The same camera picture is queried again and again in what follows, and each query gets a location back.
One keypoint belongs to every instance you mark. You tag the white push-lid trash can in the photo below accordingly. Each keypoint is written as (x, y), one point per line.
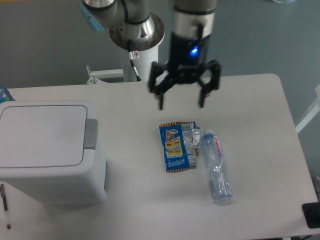
(52, 151)

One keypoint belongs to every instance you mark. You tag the black device at table corner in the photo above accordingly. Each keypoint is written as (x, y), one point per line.
(311, 213)

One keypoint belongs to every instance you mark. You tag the blue snack wrapper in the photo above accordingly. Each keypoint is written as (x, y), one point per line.
(181, 143)

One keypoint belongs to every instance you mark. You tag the black white pen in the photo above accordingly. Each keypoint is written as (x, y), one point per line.
(5, 206)

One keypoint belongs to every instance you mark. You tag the white frame at right edge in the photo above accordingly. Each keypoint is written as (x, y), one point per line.
(309, 113)

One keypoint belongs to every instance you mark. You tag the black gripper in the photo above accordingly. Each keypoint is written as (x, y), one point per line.
(187, 60)

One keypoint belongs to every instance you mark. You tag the clear plastic water bottle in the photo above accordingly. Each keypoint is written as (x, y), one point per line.
(216, 171)

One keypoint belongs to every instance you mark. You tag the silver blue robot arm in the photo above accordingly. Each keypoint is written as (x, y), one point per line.
(191, 19)

